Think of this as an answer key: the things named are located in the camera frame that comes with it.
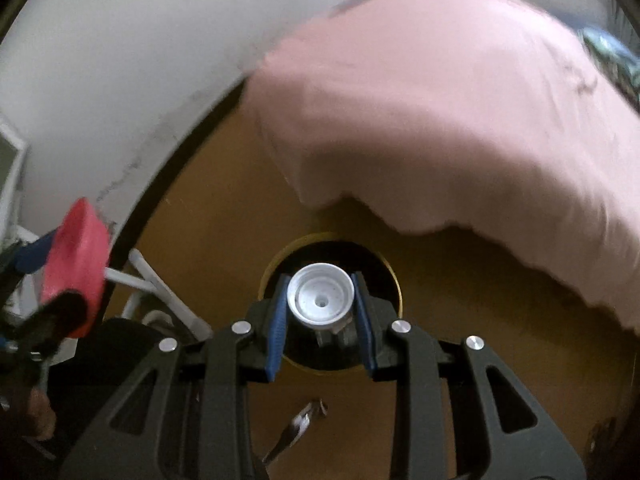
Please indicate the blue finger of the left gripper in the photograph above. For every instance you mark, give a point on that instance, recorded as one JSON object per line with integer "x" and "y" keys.
{"x": 53, "y": 322}
{"x": 33, "y": 256}

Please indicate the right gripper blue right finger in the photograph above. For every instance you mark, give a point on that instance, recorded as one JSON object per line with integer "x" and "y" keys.
{"x": 362, "y": 320}

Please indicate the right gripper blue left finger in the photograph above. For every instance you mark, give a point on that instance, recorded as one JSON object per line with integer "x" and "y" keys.
{"x": 276, "y": 327}

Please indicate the red round plastic lid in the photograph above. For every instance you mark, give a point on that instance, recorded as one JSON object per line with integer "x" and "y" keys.
{"x": 77, "y": 260}

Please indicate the black gold-rimmed trash bin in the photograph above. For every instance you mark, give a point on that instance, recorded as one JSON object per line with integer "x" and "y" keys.
{"x": 324, "y": 352}

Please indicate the person's left hand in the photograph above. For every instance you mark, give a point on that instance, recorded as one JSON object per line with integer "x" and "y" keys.
{"x": 27, "y": 413}

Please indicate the grey white desk shelf unit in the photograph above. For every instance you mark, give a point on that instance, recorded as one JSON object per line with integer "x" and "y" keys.
{"x": 13, "y": 154}

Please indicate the pink bed blanket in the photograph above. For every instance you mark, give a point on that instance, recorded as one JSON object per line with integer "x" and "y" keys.
{"x": 487, "y": 114}

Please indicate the teal patterned blanket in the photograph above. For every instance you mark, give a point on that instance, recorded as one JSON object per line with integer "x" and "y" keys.
{"x": 615, "y": 60}

